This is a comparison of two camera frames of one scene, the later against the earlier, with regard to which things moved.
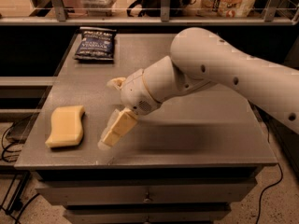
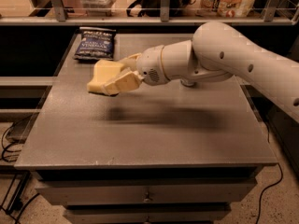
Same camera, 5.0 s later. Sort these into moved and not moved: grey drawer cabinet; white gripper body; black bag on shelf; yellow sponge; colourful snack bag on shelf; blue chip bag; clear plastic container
Moved: yellow sponge; white gripper body
Not moved: black bag on shelf; colourful snack bag on shelf; clear plastic container; grey drawer cabinet; blue chip bag
